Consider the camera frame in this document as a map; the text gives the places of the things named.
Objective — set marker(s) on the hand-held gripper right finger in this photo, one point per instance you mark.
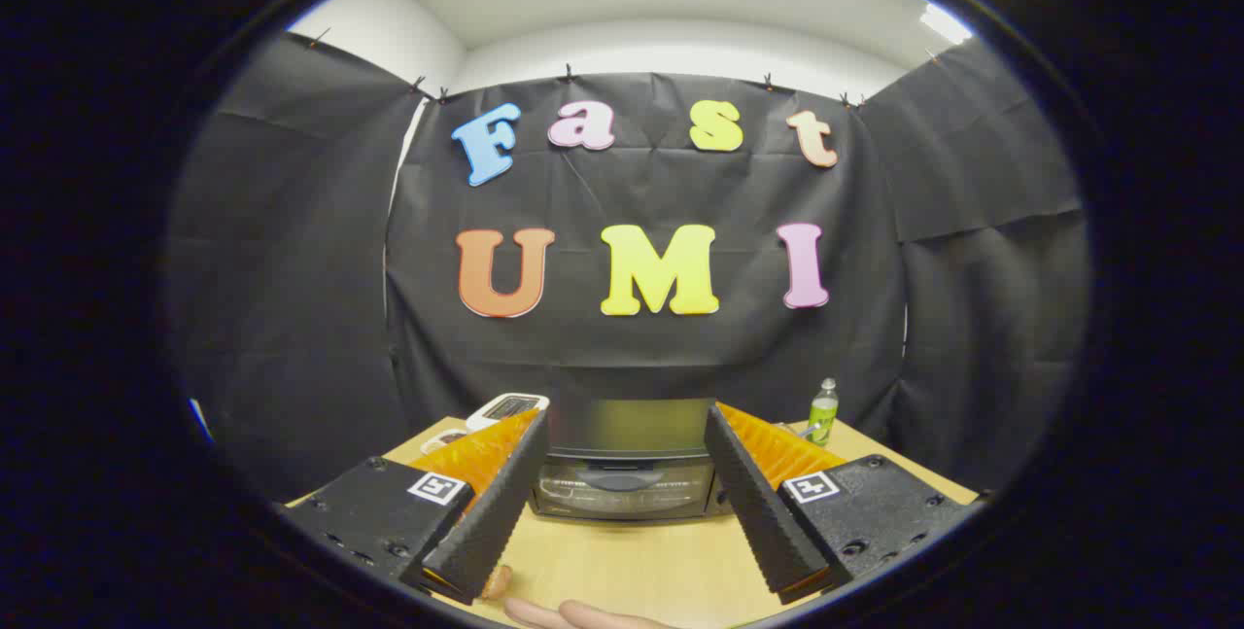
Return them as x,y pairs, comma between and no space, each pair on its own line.
763,512

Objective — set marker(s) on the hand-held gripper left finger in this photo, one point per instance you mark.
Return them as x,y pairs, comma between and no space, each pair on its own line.
491,512

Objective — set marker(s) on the black toaster oven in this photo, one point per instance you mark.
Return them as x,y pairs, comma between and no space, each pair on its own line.
627,473

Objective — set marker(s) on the white pop-up toaster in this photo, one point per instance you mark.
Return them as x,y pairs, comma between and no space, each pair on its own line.
505,407

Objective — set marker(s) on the white measuring spoons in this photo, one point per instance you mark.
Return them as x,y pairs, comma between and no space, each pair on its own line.
443,439

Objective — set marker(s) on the green drink bottle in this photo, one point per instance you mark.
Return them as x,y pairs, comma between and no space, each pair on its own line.
822,415

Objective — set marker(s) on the small ceiling light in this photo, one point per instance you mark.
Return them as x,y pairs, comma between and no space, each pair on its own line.
945,24

